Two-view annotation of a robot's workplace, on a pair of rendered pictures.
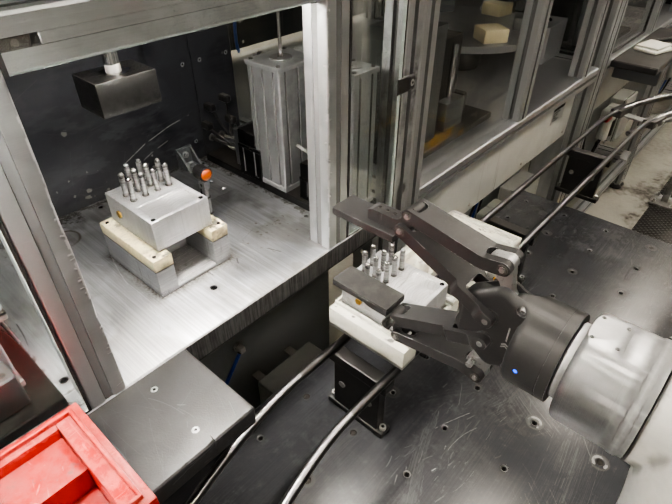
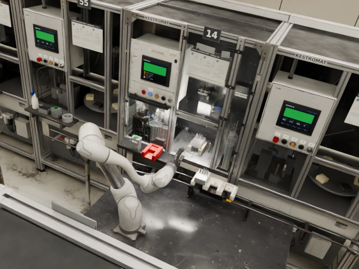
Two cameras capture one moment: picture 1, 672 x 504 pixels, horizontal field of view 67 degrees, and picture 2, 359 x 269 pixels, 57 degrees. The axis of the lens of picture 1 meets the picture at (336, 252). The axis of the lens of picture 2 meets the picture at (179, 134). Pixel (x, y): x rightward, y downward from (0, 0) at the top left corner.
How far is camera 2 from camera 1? 233 cm
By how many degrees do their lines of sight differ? 54
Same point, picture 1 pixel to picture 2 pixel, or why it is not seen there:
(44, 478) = (154, 149)
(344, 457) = (180, 192)
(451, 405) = (198, 206)
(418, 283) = (203, 177)
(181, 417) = (167, 158)
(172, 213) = (194, 142)
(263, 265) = (200, 160)
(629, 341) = (170, 164)
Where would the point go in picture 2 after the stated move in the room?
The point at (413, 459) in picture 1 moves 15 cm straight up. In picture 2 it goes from (184, 202) to (186, 188)
